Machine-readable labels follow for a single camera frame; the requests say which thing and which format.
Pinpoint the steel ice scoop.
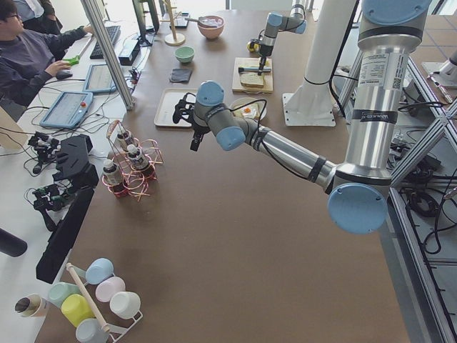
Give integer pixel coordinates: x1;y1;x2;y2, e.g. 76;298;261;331
184;16;218;27

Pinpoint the aluminium frame post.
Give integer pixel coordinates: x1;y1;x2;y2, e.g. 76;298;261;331
81;0;134;111

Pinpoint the pale pink cup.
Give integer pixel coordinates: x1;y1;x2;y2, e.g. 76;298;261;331
95;276;126;303

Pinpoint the teach pendant near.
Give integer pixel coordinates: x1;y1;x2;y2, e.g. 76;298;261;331
39;91;94;129

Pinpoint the white wire cup rack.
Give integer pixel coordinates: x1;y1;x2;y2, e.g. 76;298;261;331
77;272;144;342

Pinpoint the wooden cup tree stand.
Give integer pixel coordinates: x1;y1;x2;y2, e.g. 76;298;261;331
161;0;186;46

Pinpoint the pale green cup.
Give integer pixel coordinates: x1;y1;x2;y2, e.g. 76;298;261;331
48;282;81;308

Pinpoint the teach pendant far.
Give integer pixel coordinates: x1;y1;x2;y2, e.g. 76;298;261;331
83;64;116;94

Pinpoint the black keyboard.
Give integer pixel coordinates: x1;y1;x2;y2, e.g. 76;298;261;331
89;25;122;60

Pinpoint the cream rabbit tray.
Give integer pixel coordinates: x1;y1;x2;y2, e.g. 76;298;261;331
154;88;197;129

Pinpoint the pink bowl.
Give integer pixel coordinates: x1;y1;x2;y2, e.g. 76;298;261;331
197;15;225;39

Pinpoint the yellow cup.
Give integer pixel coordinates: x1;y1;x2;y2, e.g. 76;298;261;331
61;294;95;327

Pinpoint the mint green bowl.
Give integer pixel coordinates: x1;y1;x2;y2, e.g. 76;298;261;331
174;46;195;64

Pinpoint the tea bottle lower right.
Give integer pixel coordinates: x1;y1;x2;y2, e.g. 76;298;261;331
103;159;124;193

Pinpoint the tea bottle top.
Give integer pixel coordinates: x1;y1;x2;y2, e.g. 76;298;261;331
116;131;134;151

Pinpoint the grey blue cup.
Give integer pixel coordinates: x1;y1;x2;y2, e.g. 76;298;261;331
76;318;109;343

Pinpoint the bamboo cutting board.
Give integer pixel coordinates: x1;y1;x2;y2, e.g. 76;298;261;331
232;57;273;93

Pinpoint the tea bottle lower left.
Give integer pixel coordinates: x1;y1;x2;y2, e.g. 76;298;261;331
127;144;149;173

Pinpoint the copper wire bottle rack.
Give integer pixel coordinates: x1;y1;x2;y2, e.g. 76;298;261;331
101;119;164;200

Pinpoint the light blue cup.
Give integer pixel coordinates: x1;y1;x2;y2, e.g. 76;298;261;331
86;257;114;285

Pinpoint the paper coffee cup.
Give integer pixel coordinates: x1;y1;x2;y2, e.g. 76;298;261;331
14;294;50;317

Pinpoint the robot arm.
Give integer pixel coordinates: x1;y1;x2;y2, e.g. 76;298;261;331
173;1;430;234
258;1;306;74

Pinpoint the tea bottle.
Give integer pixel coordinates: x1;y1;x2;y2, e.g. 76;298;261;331
116;131;134;151
127;144;149;173
103;159;124;193

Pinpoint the yellow lemon upper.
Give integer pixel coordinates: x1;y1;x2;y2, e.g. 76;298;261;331
247;41;259;53

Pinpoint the steel muddler black tip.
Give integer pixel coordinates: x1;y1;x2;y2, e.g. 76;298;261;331
238;66;258;73

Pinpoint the teach pendant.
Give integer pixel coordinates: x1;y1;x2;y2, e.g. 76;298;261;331
83;64;116;94
39;91;94;129

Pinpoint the wooden rack handle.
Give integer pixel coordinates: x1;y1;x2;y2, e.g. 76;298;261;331
66;263;110;332

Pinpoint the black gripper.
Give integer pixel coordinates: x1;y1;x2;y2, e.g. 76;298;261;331
173;92;210;151
258;55;268;70

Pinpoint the white cup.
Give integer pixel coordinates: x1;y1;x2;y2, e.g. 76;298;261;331
109;291;141;319

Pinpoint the white round plate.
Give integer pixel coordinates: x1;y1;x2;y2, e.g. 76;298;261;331
229;97;266;120

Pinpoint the seated person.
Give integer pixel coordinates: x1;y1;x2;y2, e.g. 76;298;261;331
1;1;94;106

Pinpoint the fried egg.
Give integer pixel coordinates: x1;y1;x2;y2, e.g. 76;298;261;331
241;106;256;118

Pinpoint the grey folded cloth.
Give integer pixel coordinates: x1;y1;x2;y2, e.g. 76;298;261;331
169;68;192;84

